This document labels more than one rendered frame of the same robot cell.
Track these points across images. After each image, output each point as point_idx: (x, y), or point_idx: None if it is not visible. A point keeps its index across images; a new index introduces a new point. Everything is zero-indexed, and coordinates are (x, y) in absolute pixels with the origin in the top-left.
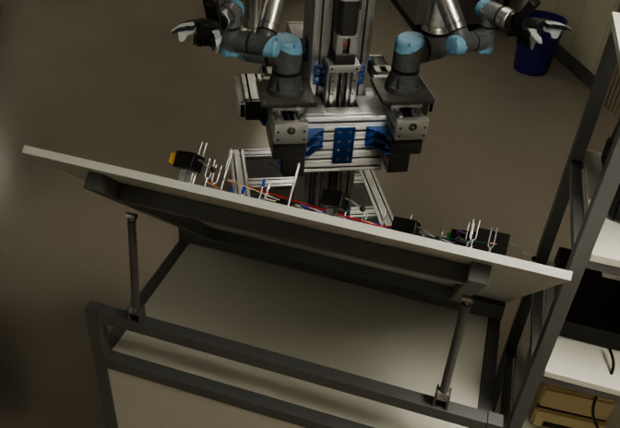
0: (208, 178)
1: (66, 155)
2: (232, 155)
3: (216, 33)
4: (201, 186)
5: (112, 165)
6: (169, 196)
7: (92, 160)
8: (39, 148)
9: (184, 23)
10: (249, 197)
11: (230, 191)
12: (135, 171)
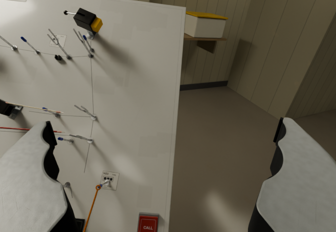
0: (83, 110)
1: (157, 3)
2: (49, 37)
3: (22, 190)
4: None
5: None
6: None
7: (140, 1)
8: (175, 6)
9: (334, 190)
10: None
11: (62, 137)
12: None
